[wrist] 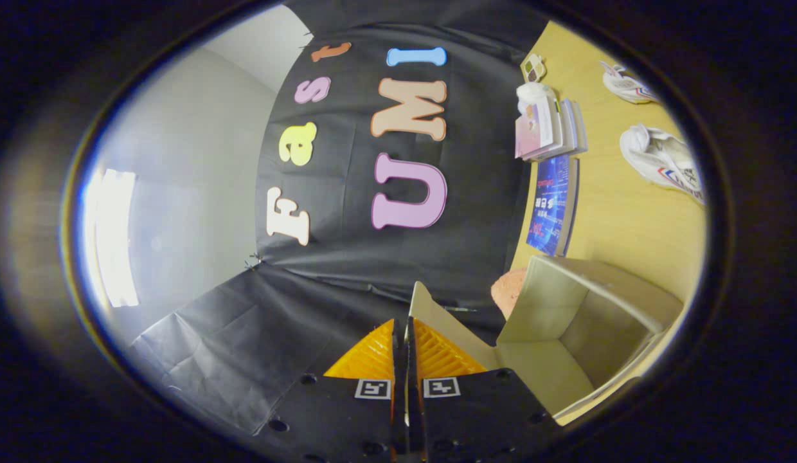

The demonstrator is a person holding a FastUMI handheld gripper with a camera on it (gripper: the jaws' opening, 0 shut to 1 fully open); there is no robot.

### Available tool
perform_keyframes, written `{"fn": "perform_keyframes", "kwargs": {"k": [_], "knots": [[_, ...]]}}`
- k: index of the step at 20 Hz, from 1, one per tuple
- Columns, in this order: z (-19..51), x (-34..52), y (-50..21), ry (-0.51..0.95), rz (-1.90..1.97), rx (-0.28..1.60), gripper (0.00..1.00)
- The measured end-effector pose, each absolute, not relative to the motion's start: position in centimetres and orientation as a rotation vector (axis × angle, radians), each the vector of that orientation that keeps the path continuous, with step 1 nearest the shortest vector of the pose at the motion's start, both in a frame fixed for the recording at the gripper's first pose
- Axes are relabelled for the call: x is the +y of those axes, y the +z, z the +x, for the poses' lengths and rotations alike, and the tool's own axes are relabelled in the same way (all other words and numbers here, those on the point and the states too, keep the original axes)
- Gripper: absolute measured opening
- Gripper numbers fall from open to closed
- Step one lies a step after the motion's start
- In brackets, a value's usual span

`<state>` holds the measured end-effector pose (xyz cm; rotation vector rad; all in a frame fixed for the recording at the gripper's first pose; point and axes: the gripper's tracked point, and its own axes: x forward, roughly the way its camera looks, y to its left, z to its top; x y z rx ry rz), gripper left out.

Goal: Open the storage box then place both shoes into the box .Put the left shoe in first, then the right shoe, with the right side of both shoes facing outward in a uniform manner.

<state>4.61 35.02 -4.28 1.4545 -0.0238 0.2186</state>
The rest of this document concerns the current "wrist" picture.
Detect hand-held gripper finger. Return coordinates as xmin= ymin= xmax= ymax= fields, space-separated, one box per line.
xmin=254 ymin=318 xmax=409 ymax=463
xmin=408 ymin=317 xmax=560 ymax=463

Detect beige storage box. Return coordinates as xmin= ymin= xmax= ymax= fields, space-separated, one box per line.
xmin=408 ymin=255 xmax=685 ymax=419

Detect white canvas shoe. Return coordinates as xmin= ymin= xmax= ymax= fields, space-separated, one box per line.
xmin=601 ymin=61 xmax=659 ymax=104
xmin=620 ymin=123 xmax=706 ymax=205

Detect black backdrop cloth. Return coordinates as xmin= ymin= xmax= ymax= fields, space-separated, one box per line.
xmin=130 ymin=0 xmax=553 ymax=435

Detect pink textured sponge ball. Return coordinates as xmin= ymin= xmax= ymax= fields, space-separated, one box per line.
xmin=490 ymin=268 xmax=528 ymax=320

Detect pink cover book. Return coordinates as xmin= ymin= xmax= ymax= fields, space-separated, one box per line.
xmin=514 ymin=96 xmax=557 ymax=159

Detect white cover book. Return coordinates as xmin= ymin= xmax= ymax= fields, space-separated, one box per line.
xmin=550 ymin=96 xmax=576 ymax=158

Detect light blue cover book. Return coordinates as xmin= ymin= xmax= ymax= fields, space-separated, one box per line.
xmin=569 ymin=100 xmax=589 ymax=155

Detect white textured ball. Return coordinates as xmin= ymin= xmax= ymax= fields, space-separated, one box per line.
xmin=516 ymin=82 xmax=559 ymax=113

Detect white compartment tray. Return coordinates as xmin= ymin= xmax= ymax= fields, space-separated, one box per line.
xmin=521 ymin=53 xmax=547 ymax=83

